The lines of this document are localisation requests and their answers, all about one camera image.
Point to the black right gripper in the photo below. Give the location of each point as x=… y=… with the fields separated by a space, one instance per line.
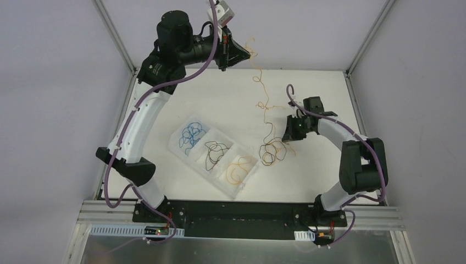
x=295 y=128

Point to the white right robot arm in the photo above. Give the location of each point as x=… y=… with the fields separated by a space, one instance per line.
x=362 y=166

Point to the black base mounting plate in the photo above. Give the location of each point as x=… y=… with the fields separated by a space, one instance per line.
x=234 y=219

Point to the white foam compartment tray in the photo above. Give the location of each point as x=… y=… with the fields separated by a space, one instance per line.
x=219 y=159

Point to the aluminium frame rail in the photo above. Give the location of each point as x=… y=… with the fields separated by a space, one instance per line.
x=374 y=234

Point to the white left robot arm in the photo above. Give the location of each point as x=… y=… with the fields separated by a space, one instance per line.
x=175 y=48

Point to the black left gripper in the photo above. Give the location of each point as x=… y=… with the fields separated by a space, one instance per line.
x=225 y=48

